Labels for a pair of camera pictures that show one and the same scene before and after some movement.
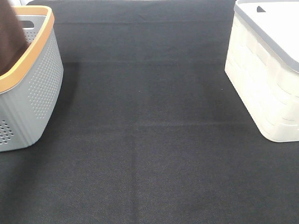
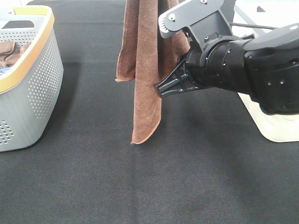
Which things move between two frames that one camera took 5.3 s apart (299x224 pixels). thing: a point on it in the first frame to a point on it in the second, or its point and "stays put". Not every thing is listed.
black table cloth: (148, 128) stays put
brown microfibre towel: (13, 41) to (145, 56)
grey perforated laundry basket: (30, 90) stays put
